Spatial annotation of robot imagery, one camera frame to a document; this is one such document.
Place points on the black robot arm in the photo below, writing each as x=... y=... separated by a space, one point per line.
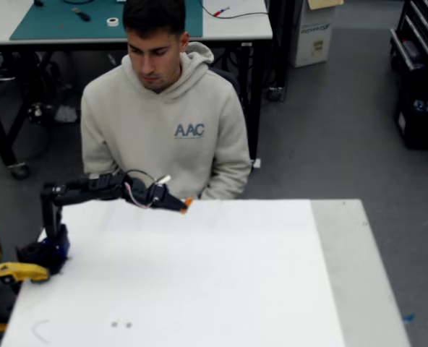
x=76 y=193

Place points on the grey caster wheel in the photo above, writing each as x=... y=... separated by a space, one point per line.
x=20 y=170

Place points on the beige manila folder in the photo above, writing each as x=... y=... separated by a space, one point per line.
x=324 y=3

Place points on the man in beige hoodie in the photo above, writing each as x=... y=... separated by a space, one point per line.
x=163 y=144

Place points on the black hand tool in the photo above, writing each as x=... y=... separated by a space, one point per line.
x=82 y=14

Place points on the white tape roll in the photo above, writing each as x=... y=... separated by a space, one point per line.
x=112 y=21

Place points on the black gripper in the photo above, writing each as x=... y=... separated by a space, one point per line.
x=164 y=199

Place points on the black storage bin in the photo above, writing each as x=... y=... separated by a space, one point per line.
x=420 y=130

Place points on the green cutting mat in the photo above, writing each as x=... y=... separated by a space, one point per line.
x=55 y=25

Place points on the white cardboard box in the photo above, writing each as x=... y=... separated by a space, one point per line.
x=311 y=47

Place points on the black drawer tool cabinet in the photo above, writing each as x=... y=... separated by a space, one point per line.
x=416 y=32

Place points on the white crumpled rag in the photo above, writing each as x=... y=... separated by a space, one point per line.
x=66 y=114

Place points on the blue tape scrap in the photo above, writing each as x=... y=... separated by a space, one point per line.
x=408 y=318

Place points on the grey workbench with black legs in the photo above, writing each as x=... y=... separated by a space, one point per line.
x=235 y=27

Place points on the white paper sheet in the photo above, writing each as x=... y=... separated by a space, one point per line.
x=199 y=271

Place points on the black office chair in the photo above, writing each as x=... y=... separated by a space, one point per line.
x=232 y=81

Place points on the white wrist camera board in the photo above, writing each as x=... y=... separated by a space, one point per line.
x=163 y=179

